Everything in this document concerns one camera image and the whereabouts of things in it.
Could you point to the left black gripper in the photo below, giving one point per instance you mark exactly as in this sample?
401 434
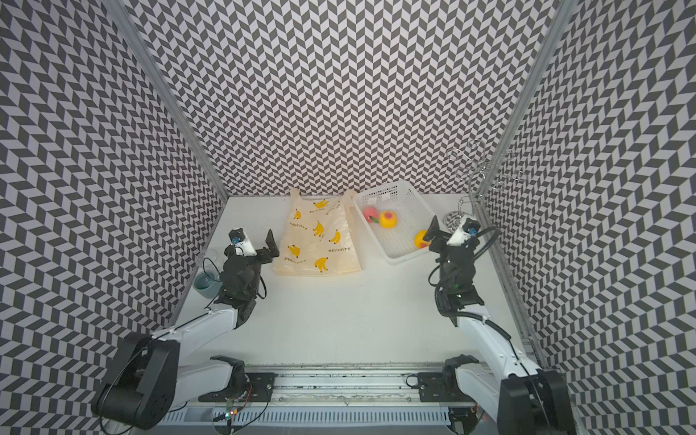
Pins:
267 257

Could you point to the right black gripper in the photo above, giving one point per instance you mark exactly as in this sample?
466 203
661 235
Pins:
440 236

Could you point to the banana print plastic bag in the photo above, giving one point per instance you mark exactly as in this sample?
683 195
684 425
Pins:
318 240

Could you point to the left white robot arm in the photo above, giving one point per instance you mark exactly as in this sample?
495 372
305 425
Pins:
149 374

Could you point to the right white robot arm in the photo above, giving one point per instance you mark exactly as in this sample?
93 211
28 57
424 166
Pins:
518 394

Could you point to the yellow orange fruit toy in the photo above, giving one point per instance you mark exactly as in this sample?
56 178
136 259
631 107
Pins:
420 241

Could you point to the white plastic basket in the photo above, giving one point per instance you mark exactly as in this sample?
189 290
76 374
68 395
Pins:
412 215

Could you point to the yellow round fruit toy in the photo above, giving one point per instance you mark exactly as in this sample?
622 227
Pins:
388 219

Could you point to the clear glass with teal base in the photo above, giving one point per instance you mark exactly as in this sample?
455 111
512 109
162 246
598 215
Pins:
207 282

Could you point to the small green circuit board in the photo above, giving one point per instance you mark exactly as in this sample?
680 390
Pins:
232 409

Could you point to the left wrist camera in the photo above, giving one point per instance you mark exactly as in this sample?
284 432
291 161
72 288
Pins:
241 244

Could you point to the metal wire rack stand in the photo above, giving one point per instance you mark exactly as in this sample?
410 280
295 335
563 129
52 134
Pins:
475 174

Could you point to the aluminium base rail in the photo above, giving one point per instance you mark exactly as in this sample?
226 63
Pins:
304 399

